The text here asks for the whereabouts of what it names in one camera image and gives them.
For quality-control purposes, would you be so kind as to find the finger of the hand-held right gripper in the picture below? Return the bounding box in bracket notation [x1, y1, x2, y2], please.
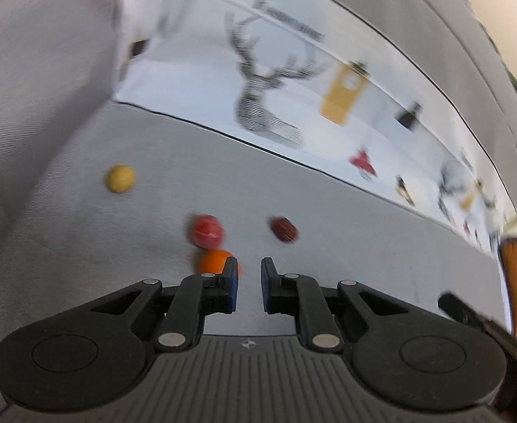
[437, 292, 490, 332]

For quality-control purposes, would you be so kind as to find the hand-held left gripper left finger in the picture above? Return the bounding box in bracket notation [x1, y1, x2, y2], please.
[88, 256, 239, 354]

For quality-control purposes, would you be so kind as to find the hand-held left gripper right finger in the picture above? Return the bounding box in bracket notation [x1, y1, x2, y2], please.
[260, 256, 413, 354]

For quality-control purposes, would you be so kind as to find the orange mandarin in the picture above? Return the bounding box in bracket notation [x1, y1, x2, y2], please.
[198, 249, 242, 276]

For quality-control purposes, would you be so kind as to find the dark red jujube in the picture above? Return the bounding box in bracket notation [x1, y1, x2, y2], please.
[269, 215, 300, 243]

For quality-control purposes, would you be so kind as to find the red wrapped round fruit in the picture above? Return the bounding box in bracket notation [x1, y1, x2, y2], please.
[190, 214, 224, 248]

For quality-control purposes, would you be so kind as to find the small yellow round fruit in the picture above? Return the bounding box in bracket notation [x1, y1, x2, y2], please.
[105, 165, 136, 194]

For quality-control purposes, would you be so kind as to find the white printed deer cloth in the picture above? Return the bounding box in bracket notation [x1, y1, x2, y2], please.
[104, 0, 517, 257]

